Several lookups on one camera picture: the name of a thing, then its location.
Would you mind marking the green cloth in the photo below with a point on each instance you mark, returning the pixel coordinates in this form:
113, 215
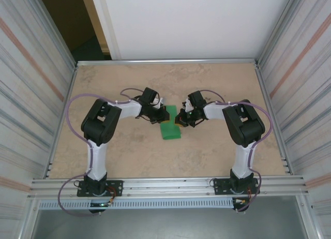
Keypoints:
169, 131

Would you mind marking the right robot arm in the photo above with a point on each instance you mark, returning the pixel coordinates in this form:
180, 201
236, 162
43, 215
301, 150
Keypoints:
245, 125

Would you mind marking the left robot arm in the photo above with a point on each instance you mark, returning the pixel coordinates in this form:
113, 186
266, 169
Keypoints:
101, 120

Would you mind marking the grey metal shelf sheet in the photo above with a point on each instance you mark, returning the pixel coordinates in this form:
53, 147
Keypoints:
168, 224

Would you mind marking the translucent corrugated side panel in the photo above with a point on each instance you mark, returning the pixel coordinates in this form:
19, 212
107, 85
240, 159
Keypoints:
26, 107
307, 94

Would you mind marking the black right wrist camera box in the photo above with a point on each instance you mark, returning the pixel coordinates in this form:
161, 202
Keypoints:
197, 99

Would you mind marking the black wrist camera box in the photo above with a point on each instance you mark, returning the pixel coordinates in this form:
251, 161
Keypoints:
197, 99
149, 95

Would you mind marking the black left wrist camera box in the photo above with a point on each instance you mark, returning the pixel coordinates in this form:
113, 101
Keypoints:
149, 95

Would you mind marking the aluminium table edge rail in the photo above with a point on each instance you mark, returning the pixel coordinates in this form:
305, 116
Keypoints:
168, 61

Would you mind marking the wide aluminium mounting rail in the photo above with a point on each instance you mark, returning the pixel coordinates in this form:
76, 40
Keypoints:
168, 183

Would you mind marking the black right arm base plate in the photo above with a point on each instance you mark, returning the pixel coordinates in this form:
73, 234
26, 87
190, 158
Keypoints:
221, 187

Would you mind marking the aluminium side frame rail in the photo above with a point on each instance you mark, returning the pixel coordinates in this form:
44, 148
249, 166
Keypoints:
274, 120
62, 120

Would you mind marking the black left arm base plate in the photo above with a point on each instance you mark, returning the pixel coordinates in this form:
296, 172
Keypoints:
116, 188

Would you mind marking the beige door frame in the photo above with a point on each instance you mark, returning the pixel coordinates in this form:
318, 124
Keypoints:
99, 24

